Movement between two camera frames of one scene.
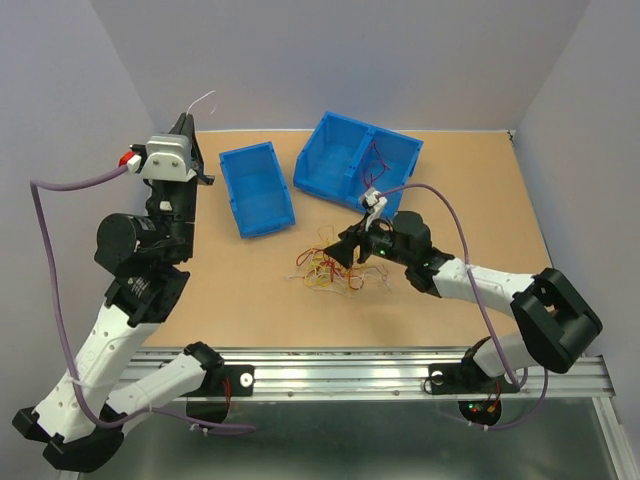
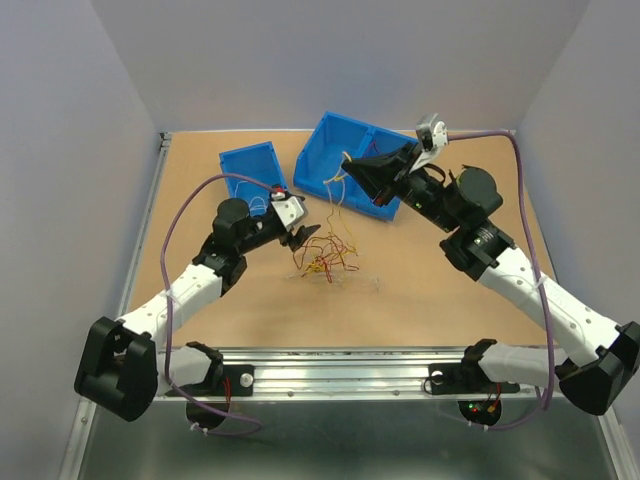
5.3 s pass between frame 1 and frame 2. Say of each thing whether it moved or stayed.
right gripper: moved
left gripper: moved
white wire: moved
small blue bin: stayed
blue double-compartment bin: stayed
